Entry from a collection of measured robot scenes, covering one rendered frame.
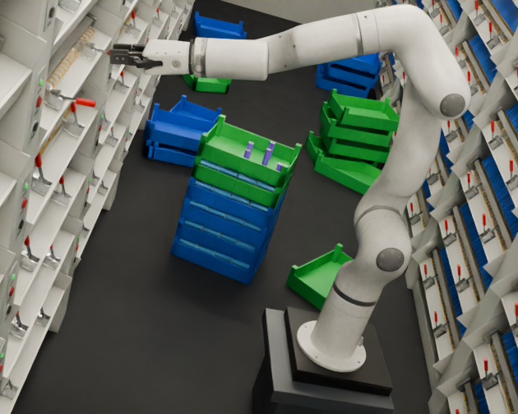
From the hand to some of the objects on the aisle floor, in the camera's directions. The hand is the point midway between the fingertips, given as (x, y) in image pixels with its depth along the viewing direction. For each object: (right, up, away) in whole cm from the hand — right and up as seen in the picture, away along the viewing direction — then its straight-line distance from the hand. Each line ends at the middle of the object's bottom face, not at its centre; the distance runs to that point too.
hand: (121, 53), depth 171 cm
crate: (+15, -50, +116) cm, 127 cm away
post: (-42, -100, +4) cm, 108 cm away
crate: (+56, -62, +119) cm, 145 cm away
